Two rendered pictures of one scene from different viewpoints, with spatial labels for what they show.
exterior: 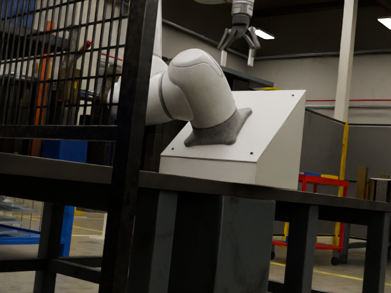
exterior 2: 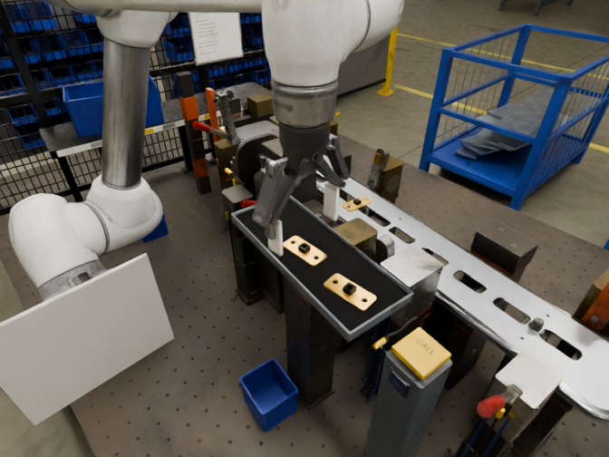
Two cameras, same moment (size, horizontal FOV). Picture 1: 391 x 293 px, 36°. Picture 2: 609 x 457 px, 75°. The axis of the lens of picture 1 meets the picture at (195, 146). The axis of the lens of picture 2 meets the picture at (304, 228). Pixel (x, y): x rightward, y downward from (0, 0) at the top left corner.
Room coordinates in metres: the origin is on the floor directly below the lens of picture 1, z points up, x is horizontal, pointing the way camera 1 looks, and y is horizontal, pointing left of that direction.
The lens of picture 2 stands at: (2.62, -0.68, 1.64)
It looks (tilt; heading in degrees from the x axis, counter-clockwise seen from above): 38 degrees down; 99
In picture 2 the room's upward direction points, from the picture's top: straight up
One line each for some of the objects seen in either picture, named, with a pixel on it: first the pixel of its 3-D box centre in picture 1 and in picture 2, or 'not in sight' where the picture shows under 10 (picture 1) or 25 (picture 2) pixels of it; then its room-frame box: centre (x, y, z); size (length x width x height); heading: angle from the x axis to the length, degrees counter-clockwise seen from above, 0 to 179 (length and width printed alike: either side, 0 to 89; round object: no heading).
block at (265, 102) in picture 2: not in sight; (263, 138); (2.18, 0.88, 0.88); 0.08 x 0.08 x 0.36; 45
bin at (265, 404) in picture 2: not in sight; (269, 394); (2.45, -0.20, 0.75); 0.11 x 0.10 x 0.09; 135
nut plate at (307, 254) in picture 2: not in sight; (304, 248); (2.53, -0.14, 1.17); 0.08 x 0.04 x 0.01; 144
